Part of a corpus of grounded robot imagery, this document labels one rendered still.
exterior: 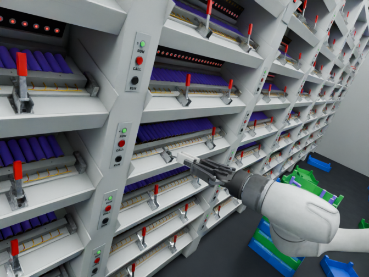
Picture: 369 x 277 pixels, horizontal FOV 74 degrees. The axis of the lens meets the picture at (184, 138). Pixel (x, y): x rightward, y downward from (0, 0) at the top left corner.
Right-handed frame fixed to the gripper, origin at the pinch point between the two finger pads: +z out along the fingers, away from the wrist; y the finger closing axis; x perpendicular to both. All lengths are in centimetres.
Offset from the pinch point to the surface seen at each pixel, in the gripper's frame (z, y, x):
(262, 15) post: 7, 43, 51
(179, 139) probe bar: 11.6, 9.7, 1.5
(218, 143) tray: 8.8, 35.0, -2.9
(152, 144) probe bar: 11.8, -3.9, 1.7
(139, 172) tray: 6.9, -13.2, -4.0
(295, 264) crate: -33, 84, -72
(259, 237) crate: -9, 85, -69
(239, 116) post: 5.9, 42.6, 9.8
